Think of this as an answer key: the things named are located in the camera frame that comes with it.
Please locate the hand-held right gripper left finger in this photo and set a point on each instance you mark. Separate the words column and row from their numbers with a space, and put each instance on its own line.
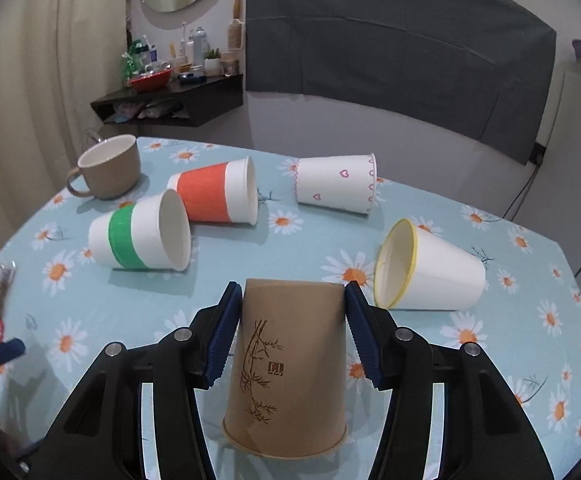
column 222, row 341

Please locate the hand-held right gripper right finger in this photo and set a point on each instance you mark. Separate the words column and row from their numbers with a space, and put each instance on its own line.
column 364, row 336

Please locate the brown paper cup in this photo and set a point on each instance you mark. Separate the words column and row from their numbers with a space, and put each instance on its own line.
column 290, row 360

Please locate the yellow rimmed white paper cup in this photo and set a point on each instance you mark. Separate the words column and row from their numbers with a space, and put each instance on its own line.
column 433, row 275

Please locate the green banded white paper cup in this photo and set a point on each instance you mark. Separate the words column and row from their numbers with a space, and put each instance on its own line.
column 138, row 237

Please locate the orange banded white paper cup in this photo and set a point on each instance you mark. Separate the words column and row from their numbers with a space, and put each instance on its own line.
column 218, row 192

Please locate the heart print white paper cup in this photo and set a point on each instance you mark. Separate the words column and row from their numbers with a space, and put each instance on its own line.
column 335, row 182

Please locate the daisy print blue tablecloth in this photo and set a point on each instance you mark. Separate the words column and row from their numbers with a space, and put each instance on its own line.
column 280, row 255

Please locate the beige ceramic mug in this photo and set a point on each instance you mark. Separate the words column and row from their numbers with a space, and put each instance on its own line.
column 110, row 165

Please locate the red bowl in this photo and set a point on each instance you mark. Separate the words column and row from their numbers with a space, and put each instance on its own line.
column 150, row 80

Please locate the small potted plant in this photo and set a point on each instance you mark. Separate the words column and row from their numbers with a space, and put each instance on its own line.
column 212, row 61

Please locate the dark grey cloth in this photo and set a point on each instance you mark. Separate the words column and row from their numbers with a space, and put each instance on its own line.
column 380, row 50

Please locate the silver spray can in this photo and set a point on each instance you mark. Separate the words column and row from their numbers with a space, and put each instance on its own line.
column 199, row 45

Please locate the wooden hairbrush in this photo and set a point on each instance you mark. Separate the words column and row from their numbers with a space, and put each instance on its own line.
column 236, row 30

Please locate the cream curtain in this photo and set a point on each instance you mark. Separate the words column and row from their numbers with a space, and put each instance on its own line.
column 45, row 75

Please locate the black wall shelf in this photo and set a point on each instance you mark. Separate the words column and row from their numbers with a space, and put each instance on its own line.
column 190, row 97

